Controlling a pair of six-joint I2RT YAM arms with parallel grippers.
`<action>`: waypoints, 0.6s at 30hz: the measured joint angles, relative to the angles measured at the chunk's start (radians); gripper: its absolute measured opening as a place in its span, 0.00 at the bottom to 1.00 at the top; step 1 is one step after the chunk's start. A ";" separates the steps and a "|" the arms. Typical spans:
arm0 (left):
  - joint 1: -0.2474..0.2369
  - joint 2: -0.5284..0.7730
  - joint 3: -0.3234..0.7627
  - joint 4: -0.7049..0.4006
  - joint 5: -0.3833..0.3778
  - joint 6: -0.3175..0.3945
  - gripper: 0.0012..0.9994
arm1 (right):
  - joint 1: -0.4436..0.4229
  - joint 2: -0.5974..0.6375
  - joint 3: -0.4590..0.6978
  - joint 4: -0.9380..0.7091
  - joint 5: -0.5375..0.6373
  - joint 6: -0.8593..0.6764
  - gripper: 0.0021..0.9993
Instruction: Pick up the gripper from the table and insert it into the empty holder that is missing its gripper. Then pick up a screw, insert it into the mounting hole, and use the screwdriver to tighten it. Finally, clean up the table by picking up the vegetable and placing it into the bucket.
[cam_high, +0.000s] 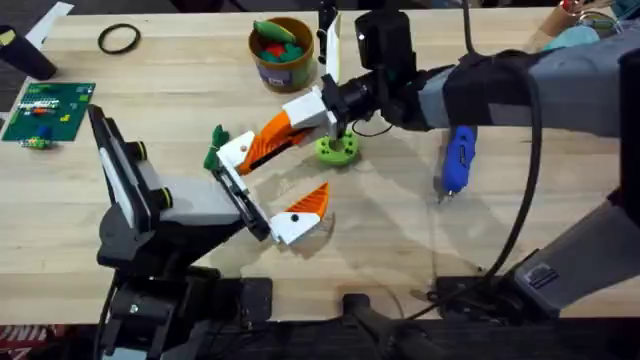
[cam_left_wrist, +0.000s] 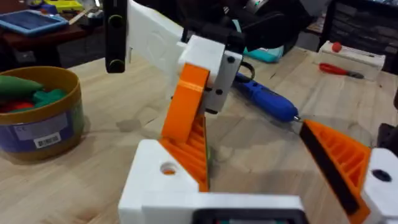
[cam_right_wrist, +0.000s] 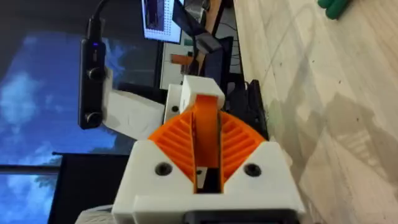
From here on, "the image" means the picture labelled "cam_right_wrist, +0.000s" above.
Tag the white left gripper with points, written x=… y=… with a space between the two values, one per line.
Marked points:
x=133 y=115

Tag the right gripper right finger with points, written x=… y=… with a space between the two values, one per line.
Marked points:
x=264 y=168

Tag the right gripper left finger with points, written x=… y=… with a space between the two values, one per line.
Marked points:
x=146 y=174

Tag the green toy vegetable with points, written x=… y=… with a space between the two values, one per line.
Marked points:
x=335 y=7

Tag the black flat panel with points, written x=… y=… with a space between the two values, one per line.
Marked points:
x=87 y=186

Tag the small bright computer monitor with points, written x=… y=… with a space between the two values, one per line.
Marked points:
x=160 y=18

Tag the large screen with sky picture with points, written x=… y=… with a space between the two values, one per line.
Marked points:
x=34 y=124

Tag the black rail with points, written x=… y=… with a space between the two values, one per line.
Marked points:
x=248 y=109

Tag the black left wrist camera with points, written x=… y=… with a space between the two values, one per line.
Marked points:
x=92 y=84

